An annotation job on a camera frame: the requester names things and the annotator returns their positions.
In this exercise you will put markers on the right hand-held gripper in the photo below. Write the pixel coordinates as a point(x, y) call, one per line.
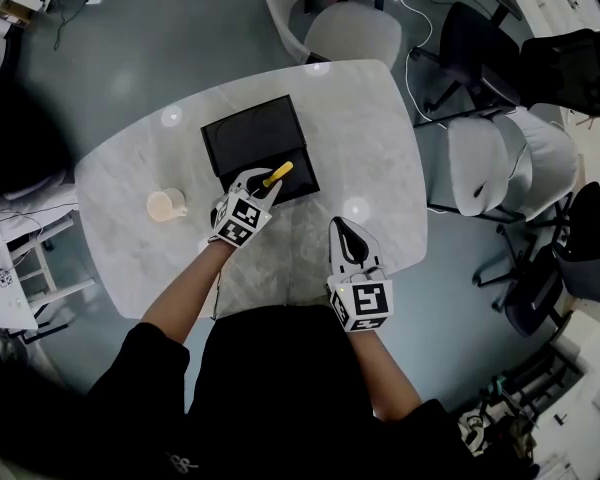
point(365, 300)

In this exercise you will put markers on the black rectangular tray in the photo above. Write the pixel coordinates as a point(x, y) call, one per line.
point(250, 133)

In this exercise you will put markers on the white mug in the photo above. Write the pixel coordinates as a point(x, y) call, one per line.
point(162, 207)

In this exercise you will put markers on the white desk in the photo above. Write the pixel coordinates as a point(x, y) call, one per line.
point(5, 288)

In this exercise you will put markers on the person's black clothing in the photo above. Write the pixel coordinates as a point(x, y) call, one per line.
point(280, 393)

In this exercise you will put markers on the person's right forearm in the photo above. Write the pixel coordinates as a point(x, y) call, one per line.
point(380, 373)

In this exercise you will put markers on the black office chair with headrest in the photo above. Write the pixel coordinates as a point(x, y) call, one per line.
point(472, 43)

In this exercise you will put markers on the black mesh office chair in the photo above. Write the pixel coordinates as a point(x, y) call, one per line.
point(535, 288)
point(565, 73)

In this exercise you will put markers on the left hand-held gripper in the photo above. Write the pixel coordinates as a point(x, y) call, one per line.
point(240, 220)

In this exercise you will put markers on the white shell chair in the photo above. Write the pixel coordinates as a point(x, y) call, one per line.
point(352, 33)
point(475, 163)

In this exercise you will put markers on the person's left forearm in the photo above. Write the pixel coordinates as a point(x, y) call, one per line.
point(190, 293)

